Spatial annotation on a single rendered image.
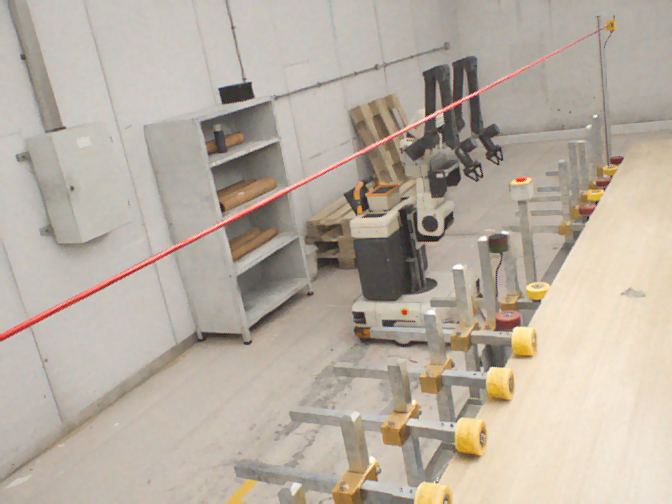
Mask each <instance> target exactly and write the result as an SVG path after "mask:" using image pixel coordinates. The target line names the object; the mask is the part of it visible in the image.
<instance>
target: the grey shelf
mask: <svg viewBox="0 0 672 504"><path fill-rule="evenodd" d="M269 101H270V103H269ZM270 106H271V108H270ZM271 110H272V113H271ZM231 113H232V115H231ZM224 114H225V115H224ZM229 114H230V115H229ZM272 115H273V117H272ZM232 118H233V120H232ZM230 119H231V120H230ZM273 120H274V122H273ZM233 122H234V124H233ZM220 123H221V125H222V129H223V132H224V136H225V135H228V134H232V133H233V132H234V133H235V131H236V132H238V131H239V132H241V133H242V134H243V135H244V141H243V142H242V143H240V144H237V145H235V146H232V147H229V148H227V150H228V152H226V153H221V154H219V153H218V152H215V153H212V154H210V155H208V154H207V150H206V146H205V142H207V141H210V140H213V139H215V136H214V130H213V125H215V124H220ZM226 123H227V124H226ZM231 124H232V125H231ZM274 125H275V127H274ZM143 126H144V130H145V134H146V138H147V142H148V145H149V149H150V153H151V157H152V161H153V165H154V169H155V172H156V176H157V180H158V184H159V188H160V192H161V196H162V199H163V203H164V207H165V211H166V215H167V219H168V223H169V226H170V230H171V234H172V238H173V242H174V245H176V244H178V243H180V242H182V241H184V240H186V239H188V238H190V237H192V236H194V235H196V234H198V233H200V232H202V231H204V230H206V229H208V228H210V227H211V226H213V225H215V224H217V223H219V222H221V221H223V220H225V219H227V218H229V217H231V216H233V215H235V214H237V213H239V212H241V211H243V210H245V209H247V208H249V207H251V206H253V205H255V204H257V203H259V202H261V201H263V200H265V199H267V198H269V197H271V196H273V195H275V194H277V193H278V192H280V191H282V190H284V189H286V188H288V187H290V186H291V182H290V178H289V173H288V168H287V163H286V158H285V153H284V148H283V143H282V138H281V133H280V128H279V124H278V119H277V114H276V109H275V104H274V99H273V95H271V96H265V97H258V98H254V99H251V100H247V101H244V102H237V103H231V104H224V105H222V103H221V104H218V105H214V106H210V107H207V108H203V109H200V110H196V111H192V112H189V113H185V114H182V115H178V116H174V117H171V118H167V119H164V120H160V121H157V122H153V123H149V124H146V125H143ZM232 127H233V128H232ZM234 127H235V129H234ZM275 130H276V132H275ZM228 132H229V133H228ZM150 135H151V136H150ZM276 135H277V136H276ZM151 139H152V140H151ZM277 141H278V142H277ZM152 143H153V144H152ZM278 144H279V147H278ZM199 145H200V146H199ZM153 147H154V148H153ZM197 147H198V149H197ZM279 149H280V151H279ZM204 150H205V151H204ZM154 151H155V152H154ZM198 151H199V153H198ZM201 154H202V155H201ZM280 154H281V156H280ZM155 155H156V156H155ZM199 155H200V157H199ZM239 158H240V159H239ZM241 158H242V160H241ZM281 159H282V161H281ZM235 163H236V164H235ZM240 163H241V164H240ZM242 163H243V165H242ZM282 164H283V166H282ZM158 166H159V167H158ZM243 167H244V169H243ZM241 168H242V169H241ZM283 169H284V171H283ZM237 172H238V173H237ZM244 172H245V174H244ZM242 173H243V174H242ZM160 174H161V175H160ZM284 174H285V176H284ZM238 176H239V177H238ZM245 176H246V178H245ZM266 176H268V177H270V178H271V179H275V180H276V181H277V187H276V188H275V189H273V190H271V191H269V192H267V193H265V194H262V195H260V196H258V197H256V198H254V199H252V200H250V201H248V202H245V203H243V204H241V205H239V206H237V207H235V208H233V209H231V210H229V211H226V212H224V213H221V210H220V205H219V201H218V197H217V193H216V191H218V190H221V189H223V188H225V187H228V186H230V185H232V184H235V183H237V182H239V181H242V180H245V181H248V180H250V179H256V180H259V179H261V178H264V177H266ZM161 178H162V179H161ZM243 178H244V179H243ZM285 178H286V181H285ZM162 182H163V183H162ZM286 183H287V184H286ZM163 186H164V187H163ZM164 190H165V191H164ZM215 196H216V197H215ZM209 197H210V199H209ZM211 197H212V198H211ZM289 198H290V200H289ZM212 200H213V201H212ZM167 201H168V202H167ZM210 201H211V203H210ZM290 203H291V205H290ZM168 205H169V206H168ZM217 205H218V206H217ZM211 206H212V207H211ZM291 208H292V210H291ZM169 209H170V210H169ZM214 209H215V210H214ZM212 210H213V211H212ZM253 212H254V214H253ZM170 213H171V214H170ZM251 213H252V214H251ZM292 213H293V215H292ZM247 216H248V217H247ZM171 217H172V218H171ZM254 217H255V218H254ZM293 217H294V219H293ZM255 221H256V223H255ZM294 222H295V224H294ZM249 225H250V226H249ZM256 226H257V227H259V228H260V230H261V231H262V232H263V231H265V230H267V229H268V228H270V227H275V228H276V229H277V232H278V233H277V235H276V236H275V237H273V238H272V239H270V240H268V241H267V242H265V243H264V244H262V245H260V246H259V247H257V248H256V249H254V250H252V251H251V252H249V253H247V254H246V255H244V256H243V257H241V258H239V259H238V260H236V261H235V262H233V260H232V256H231V252H230V248H229V243H228V241H230V240H232V239H234V238H236V237H237V236H239V235H241V234H243V233H245V232H247V231H249V230H251V229H253V228H254V227H256ZM295 227H296V229H295ZM176 236H177V237H176ZM297 238H298V239H297ZM177 240H178V241H177ZM298 242H299V244H298ZM221 247H222V249H221ZM223 247H224V248H223ZM299 247H300V249H299ZM224 250H225V251H224ZM300 251H301V253H300ZM180 252H181V253H180ZM222 252H223V253H222ZM176 253H177V257H178V261H179V265H180V269H181V273H182V277H183V280H184V284H185V288H186V292H187V296H188V300H189V304H190V307H191V311H192V315H193V319H194V323H195V327H196V331H197V334H198V338H199V339H198V341H199V342H203V341H205V340H206V337H202V334H201V332H217V333H235V334H242V335H243V339H244V345H250V344H251V343H252V340H251V337H250V332H249V327H251V326H252V325H253V324H254V323H256V322H257V321H258V320H259V319H260V318H261V317H263V316H264V315H265V314H267V313H268V312H270V311H272V310H273V309H275V308H276V307H277V306H279V305H280V304H281V303H283V302H284V301H285V300H287V299H288V298H289V297H291V296H292V295H293V294H295V293H296V292H297V291H299V290H300V289H301V288H303V287H304V286H305V285H308V290H309V292H308V293H307V296H312V295H313V294H314V292H313V290H312V285H311V280H310V276H309V271H308V266H307V261H306V256H305V251H304V246H303V241H302V236H301V231H300V227H299V222H298V217H297V212H296V207H295V202H294V197H293V192H292V191H291V192H289V195H288V193H287V194H285V195H283V196H281V197H279V198H277V199H275V200H273V201H271V202H270V203H268V204H266V205H264V206H262V207H260V208H258V209H256V210H254V211H252V212H250V213H248V214H246V215H245V216H243V217H241V218H239V219H237V220H235V221H233V222H231V223H229V224H227V225H225V226H223V227H221V228H219V229H218V230H216V231H214V232H212V233H210V234H208V235H206V236H204V237H202V238H200V239H198V240H196V241H194V242H193V243H191V244H189V245H187V246H185V247H183V248H181V249H179V250H177V251H176ZM229 255H230V256H229ZM181 256H182V257H181ZM223 256H224V257H223ZM301 256H302V258H301ZM226 259H227V260H226ZM224 260H225V261H224ZM302 261H303V263H302ZM227 262H228V263H227ZM264 262H265V263H264ZM262 263H263V264H262ZM225 264H226V266H225ZM258 265H259V266H258ZM265 266H266V268H265ZM303 266H304V268H303ZM184 267H185V268H184ZM264 270H265V271H264ZM185 271H186V272H185ZM266 271H267V272H266ZM304 271H305V273H304ZM264 272H265V273H264ZM260 274H261V275H260ZM267 276H268V277H267ZM305 276H306V278H305ZM187 279H188V280H187ZM188 283H189V284H188ZM189 287H190V288H189ZM193 302H194V303H193ZM194 306H195V307H194ZM195 310H196V311H195ZM196 314H197V315H196ZM197 318H198V319H197ZM200 329H201V330H200ZM241 331H242V332H241ZM243 331H244V332H243ZM248 335H249V336H248ZM245 339H246V340H245Z"/></svg>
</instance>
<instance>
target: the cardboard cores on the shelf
mask: <svg viewBox="0 0 672 504"><path fill-rule="evenodd" d="M225 141H226V145H227V148H229V147H232V146H235V145H237V144H240V143H242V142H243V141H244V135H243V134H242V133H241V132H239V131H238V132H235V133H232V134H228V135H225ZM205 146H206V150H207V154H208V155H210V154H212V153H215V152H218V149H217V144H216V140H215V139H213V140H210V141H207V142H205ZM276 187H277V181H276V180H275V179H271V178H270V177H268V176H266V177H264V178H261V179H259V180H256V179H250V180H248V181H245V180H242V181H239V182H237V183H235V184H232V185H230V186H228V187H225V188H223V189H221V190H218V191H216V193H217V197H218V201H219V205H220V210H221V213H224V212H226V211H229V210H231V209H233V208H235V207H237V206H239V205H241V204H243V203H245V202H248V201H250V200H252V199H254V198H256V197H258V196H260V195H262V194H265V193H267V192H269V191H271V190H273V189H275V188H276ZM277 233H278V232H277V229H276V228H275V227H270V228H268V229H267V230H265V231H263V232H262V231H261V230H260V228H259V227H255V228H253V229H251V230H249V231H247V232H245V233H243V234H241V235H239V236H237V237H236V238H234V239H232V240H230V241H228V243H229V248H230V252H231V256H232V260H233V262H235V261H236V260H238V259H239V258H241V257H243V256H244V255H246V254H247V253H249V252H251V251H252V250H254V249H256V248H257V247H259V246H260V245H262V244H264V243H265V242H267V241H268V240H270V239H272V238H273V237H275V236H276V235H277Z"/></svg>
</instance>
